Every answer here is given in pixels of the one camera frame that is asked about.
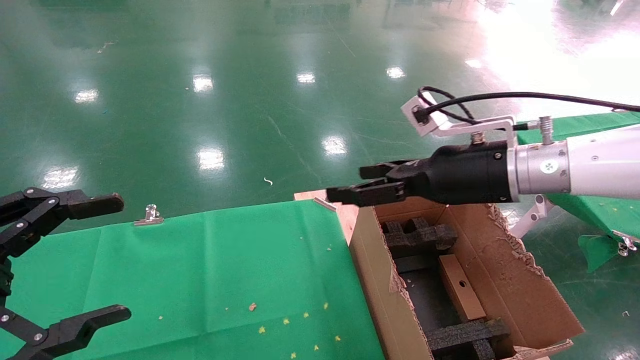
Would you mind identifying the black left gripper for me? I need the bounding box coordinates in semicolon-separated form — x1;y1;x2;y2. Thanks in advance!
0;188;133;360

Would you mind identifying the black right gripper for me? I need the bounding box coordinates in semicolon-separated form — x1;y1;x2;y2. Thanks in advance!
326;141;512;207

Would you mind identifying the small brown cardboard box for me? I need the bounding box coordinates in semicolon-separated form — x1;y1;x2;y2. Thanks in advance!
439;253;487;322

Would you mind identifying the large open cardboard carton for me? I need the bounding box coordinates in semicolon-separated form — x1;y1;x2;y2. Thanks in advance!
348;196;585;360

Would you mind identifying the black foam insert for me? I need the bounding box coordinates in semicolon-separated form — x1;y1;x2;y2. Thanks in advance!
381;217;459;274
426;319;511;360

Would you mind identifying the large green table cloth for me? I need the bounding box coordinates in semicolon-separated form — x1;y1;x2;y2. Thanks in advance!
0;200;386;360

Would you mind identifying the green cloth on side table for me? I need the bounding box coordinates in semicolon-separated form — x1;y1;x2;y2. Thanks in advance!
516;112;640;274

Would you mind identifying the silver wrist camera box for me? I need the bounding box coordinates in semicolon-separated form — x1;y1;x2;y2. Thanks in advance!
401;95;449;137

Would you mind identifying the silver camera mount bracket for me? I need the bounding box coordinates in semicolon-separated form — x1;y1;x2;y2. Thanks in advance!
434;115;519;147

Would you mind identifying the black camera cable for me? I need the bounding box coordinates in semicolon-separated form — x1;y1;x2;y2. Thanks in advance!
417;86;640;126

